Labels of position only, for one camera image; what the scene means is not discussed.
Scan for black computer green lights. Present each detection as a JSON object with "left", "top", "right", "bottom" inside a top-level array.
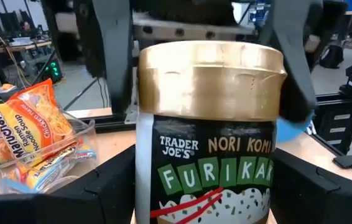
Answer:
[{"left": 40, "top": 58, "right": 63, "bottom": 82}]

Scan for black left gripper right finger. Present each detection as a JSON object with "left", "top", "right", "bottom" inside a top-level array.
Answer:
[{"left": 271, "top": 148, "right": 352, "bottom": 224}]

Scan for black drawer cabinet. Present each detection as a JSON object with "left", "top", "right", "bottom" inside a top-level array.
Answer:
[{"left": 314, "top": 107, "right": 352, "bottom": 155}]

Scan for wooden top desk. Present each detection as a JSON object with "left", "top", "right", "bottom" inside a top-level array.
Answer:
[{"left": 0, "top": 39, "right": 53, "bottom": 54}]

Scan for orange ramen noodle packet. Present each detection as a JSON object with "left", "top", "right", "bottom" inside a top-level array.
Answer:
[{"left": 0, "top": 78, "right": 76, "bottom": 166}]

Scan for gold lid furikake jar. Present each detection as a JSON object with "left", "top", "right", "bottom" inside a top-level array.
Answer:
[{"left": 134, "top": 40, "right": 288, "bottom": 224}]

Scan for black backpack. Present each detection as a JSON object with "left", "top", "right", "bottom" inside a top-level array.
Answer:
[{"left": 318, "top": 43, "right": 345, "bottom": 70}]

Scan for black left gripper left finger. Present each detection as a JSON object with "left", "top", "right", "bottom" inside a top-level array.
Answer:
[{"left": 0, "top": 144, "right": 136, "bottom": 224}]

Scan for orange object white tray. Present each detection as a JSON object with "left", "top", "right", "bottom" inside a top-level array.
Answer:
[{"left": 0, "top": 83, "right": 19, "bottom": 96}]

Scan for thin yellow cable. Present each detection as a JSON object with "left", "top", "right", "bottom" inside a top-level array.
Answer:
[{"left": 0, "top": 15, "right": 32, "bottom": 90}]

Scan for blue plastic bowl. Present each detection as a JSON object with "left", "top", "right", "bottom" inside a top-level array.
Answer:
[{"left": 276, "top": 111, "right": 315, "bottom": 144}]

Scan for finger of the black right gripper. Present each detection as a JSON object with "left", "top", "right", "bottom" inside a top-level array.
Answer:
[
  {"left": 259, "top": 0, "right": 323, "bottom": 122},
  {"left": 76, "top": 0, "right": 134, "bottom": 115}
]

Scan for person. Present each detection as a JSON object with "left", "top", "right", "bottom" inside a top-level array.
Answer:
[{"left": 20, "top": 20, "right": 34, "bottom": 37}]

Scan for clear plastic bin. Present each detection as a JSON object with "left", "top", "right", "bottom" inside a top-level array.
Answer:
[{"left": 0, "top": 102, "right": 99, "bottom": 195}]

